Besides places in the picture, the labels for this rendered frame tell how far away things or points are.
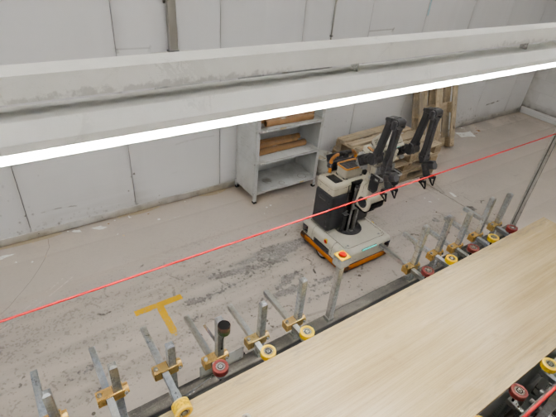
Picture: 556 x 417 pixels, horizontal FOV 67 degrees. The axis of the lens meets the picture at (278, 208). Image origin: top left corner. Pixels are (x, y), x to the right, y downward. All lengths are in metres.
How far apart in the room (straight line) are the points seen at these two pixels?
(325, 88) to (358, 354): 1.54
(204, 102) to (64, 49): 3.08
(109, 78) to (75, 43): 3.11
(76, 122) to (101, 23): 3.14
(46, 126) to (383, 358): 1.94
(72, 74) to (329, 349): 1.84
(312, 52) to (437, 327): 1.88
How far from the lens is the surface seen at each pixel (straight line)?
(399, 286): 3.09
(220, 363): 2.23
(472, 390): 2.44
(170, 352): 2.07
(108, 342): 3.57
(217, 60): 0.99
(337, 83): 1.21
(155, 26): 4.17
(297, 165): 5.48
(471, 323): 2.75
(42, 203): 4.52
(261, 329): 2.33
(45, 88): 0.90
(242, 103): 1.04
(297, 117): 4.73
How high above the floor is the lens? 2.72
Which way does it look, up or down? 34 degrees down
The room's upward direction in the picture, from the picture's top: 6 degrees clockwise
